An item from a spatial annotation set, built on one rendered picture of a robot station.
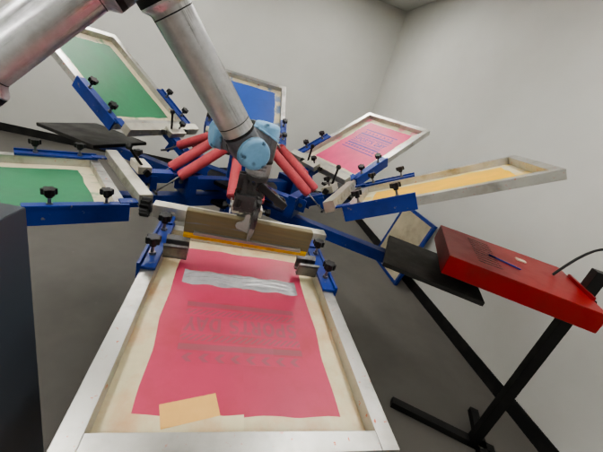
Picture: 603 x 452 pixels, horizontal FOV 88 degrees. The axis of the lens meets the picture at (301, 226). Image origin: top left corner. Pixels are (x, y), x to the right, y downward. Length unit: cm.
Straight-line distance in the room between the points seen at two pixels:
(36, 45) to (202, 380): 71
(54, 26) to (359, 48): 480
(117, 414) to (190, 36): 68
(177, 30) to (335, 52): 463
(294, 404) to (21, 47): 85
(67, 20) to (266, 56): 436
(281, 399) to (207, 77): 67
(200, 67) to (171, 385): 62
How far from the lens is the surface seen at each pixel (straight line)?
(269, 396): 75
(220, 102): 70
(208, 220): 99
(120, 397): 74
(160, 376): 76
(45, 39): 80
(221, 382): 75
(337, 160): 231
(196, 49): 68
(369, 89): 541
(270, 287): 102
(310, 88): 514
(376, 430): 75
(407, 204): 131
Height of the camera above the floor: 154
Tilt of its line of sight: 22 degrees down
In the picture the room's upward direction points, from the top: 17 degrees clockwise
